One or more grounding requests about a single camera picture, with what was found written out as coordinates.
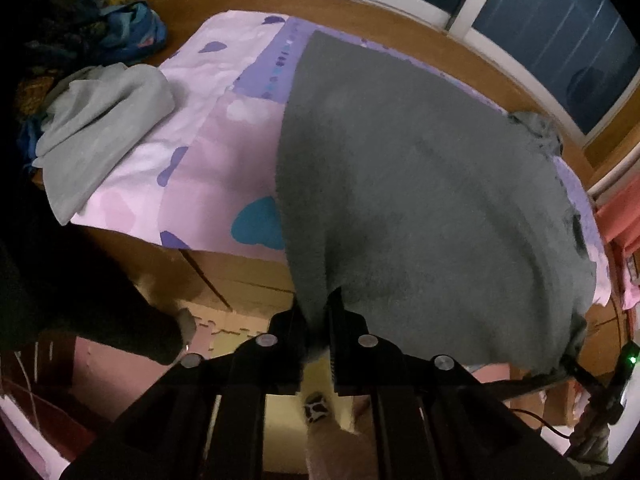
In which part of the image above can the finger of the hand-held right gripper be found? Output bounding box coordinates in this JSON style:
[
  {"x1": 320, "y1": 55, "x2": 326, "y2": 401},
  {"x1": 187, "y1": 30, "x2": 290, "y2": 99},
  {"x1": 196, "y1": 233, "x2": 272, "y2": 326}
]
[{"x1": 560, "y1": 354, "x2": 608, "y2": 397}]

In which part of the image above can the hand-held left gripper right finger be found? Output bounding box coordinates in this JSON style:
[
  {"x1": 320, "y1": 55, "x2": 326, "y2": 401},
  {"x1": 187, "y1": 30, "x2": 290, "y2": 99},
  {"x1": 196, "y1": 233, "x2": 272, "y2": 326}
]
[{"x1": 325, "y1": 287, "x2": 583, "y2": 480}]

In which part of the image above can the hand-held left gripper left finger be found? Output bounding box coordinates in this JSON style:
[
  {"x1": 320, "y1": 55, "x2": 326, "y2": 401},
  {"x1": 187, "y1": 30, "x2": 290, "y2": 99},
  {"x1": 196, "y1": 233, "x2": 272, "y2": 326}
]
[{"x1": 60, "y1": 305, "x2": 313, "y2": 480}]

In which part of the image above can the dark grey sweatshirt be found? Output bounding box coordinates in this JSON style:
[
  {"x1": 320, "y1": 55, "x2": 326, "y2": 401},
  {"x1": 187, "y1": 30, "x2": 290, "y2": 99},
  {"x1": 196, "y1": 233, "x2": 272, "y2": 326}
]
[{"x1": 274, "y1": 30, "x2": 598, "y2": 376}]

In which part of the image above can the cow print slipper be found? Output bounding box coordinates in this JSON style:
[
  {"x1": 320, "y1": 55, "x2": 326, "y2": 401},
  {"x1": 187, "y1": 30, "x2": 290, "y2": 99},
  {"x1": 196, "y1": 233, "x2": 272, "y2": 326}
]
[{"x1": 304, "y1": 391, "x2": 332, "y2": 425}]

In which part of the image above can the person's leg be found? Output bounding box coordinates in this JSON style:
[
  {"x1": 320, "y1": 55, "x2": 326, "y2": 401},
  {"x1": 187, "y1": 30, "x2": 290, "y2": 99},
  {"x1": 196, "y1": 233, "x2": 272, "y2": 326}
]
[{"x1": 305, "y1": 400, "x2": 381, "y2": 480}]

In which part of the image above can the pink cloth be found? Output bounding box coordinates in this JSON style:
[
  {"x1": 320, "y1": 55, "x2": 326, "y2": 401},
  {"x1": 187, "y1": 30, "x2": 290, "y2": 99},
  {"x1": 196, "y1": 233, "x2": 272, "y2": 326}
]
[{"x1": 595, "y1": 200, "x2": 640, "y2": 311}]

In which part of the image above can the foam puzzle floor mat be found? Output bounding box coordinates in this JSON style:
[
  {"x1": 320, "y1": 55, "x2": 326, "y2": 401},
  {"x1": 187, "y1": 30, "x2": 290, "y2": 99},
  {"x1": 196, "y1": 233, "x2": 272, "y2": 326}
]
[{"x1": 0, "y1": 300, "x2": 381, "y2": 480}]

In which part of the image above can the dark cloth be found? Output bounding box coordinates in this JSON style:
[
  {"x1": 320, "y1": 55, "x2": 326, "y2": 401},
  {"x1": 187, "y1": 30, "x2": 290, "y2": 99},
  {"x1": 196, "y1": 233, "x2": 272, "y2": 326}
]
[{"x1": 0, "y1": 175, "x2": 198, "y2": 366}]

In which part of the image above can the purple pink dotted bed sheet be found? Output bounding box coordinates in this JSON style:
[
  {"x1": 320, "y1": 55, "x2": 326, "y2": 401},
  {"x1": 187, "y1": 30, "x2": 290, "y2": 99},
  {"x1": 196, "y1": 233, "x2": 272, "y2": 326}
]
[{"x1": 70, "y1": 10, "x2": 613, "y2": 311}]

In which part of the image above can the light grey garment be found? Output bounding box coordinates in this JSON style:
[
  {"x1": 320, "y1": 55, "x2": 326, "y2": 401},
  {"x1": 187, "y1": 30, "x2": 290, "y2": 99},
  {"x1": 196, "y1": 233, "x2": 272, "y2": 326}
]
[{"x1": 32, "y1": 62, "x2": 176, "y2": 226}]

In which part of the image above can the blue patterned cloth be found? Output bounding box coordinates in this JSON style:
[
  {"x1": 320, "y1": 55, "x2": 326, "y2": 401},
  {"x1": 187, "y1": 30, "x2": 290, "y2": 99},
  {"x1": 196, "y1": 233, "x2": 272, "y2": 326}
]
[{"x1": 95, "y1": 0, "x2": 168, "y2": 66}]

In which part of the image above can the black cable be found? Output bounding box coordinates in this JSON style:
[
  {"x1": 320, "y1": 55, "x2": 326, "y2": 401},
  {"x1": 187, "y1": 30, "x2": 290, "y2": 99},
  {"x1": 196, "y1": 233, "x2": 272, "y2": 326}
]
[{"x1": 510, "y1": 407, "x2": 608, "y2": 468}]

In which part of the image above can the wooden bed frame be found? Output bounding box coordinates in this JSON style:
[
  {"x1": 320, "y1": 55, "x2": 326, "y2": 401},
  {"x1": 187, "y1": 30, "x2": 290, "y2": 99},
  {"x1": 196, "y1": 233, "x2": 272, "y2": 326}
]
[{"x1": 30, "y1": 0, "x2": 640, "y2": 431}]

